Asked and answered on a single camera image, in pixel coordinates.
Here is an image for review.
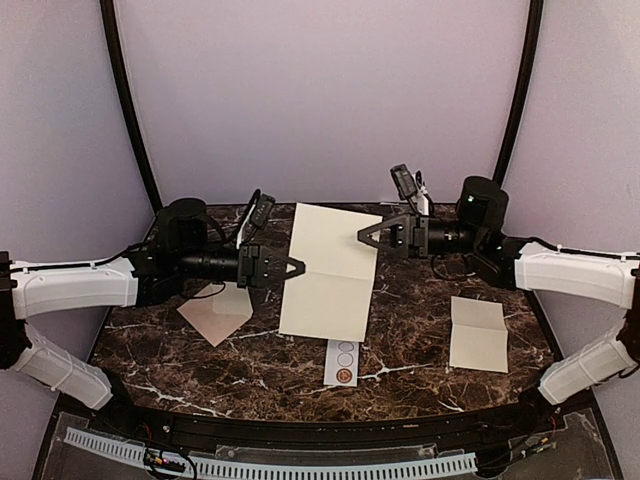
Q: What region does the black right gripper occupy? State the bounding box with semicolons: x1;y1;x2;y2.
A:
356;213;484;260

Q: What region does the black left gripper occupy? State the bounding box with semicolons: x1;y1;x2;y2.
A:
176;243;306;289

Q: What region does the cream letter sheet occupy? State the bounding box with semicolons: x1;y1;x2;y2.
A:
279;203;382;342
449;296;509;373

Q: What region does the pink envelope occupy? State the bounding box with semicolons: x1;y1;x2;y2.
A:
177;282;253;347

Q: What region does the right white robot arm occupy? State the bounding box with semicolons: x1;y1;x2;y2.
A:
357;165;639;434

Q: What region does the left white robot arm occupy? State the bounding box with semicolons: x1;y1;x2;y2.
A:
1;192;306;436

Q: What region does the white sticker sheet with seals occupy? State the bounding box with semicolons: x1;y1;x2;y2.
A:
323;340;360;387

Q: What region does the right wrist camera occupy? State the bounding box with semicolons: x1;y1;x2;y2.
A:
390;164;434;216

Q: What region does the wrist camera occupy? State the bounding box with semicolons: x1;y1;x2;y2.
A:
234;189;276;248
390;164;434;216

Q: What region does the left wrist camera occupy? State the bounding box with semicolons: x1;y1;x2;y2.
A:
234;189;276;248

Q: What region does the black front table rail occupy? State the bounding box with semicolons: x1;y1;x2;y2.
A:
84;372;566;454

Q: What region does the white slotted cable duct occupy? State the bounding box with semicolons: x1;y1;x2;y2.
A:
63;427;477;479

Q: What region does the black right frame post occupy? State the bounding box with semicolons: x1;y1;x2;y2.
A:
492;0;544;186

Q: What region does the black frame post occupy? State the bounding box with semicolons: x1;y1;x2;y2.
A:
492;0;544;186
99;0;163;213

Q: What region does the black left frame post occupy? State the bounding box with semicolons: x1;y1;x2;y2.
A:
99;0;163;213

